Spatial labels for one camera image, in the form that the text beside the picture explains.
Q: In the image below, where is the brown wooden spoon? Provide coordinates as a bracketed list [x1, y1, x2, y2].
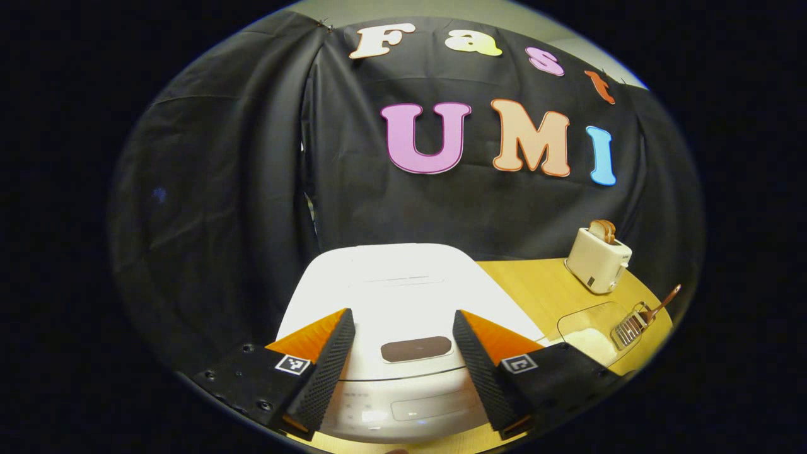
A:
[637, 284, 682, 325]

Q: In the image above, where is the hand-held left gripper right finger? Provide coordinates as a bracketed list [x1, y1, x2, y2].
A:
[453, 309, 622, 441]

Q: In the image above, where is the black backdrop cloth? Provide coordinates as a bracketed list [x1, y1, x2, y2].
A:
[107, 13, 704, 379]

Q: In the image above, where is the white toaster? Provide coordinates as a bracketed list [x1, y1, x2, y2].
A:
[565, 227, 633, 295]

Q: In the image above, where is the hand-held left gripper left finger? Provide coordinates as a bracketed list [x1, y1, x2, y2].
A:
[192, 308, 356, 441]

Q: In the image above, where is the metal wire chopstick holder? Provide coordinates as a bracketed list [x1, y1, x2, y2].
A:
[610, 301, 656, 351]

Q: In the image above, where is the white rice cooker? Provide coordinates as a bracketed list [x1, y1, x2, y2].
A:
[276, 243, 546, 443]

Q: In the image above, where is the clear plastic container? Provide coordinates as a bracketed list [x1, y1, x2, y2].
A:
[545, 301, 644, 370]

